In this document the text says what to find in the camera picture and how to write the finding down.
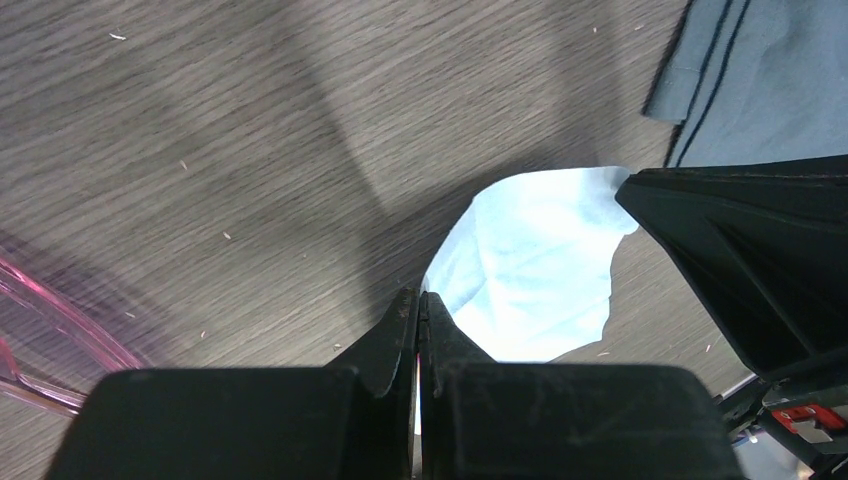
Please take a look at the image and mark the purple sunglasses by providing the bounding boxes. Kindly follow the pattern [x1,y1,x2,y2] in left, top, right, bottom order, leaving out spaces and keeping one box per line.
[1,255,150,418]

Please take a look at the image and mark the light blue cleaning cloth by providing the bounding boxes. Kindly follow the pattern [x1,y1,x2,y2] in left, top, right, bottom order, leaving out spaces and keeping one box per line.
[422,166,638,363]

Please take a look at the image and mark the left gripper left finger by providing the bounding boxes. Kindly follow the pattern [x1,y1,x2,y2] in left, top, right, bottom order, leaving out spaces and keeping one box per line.
[47,288,419,479]

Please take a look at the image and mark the dark teal cloth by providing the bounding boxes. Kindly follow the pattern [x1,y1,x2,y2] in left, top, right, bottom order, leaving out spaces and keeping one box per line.
[644,1,847,168]

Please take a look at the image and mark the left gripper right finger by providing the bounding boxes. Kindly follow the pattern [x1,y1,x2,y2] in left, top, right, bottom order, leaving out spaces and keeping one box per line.
[418,293,743,479]

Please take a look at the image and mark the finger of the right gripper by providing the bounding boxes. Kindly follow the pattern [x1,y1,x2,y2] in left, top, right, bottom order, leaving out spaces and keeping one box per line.
[615,156,847,378]

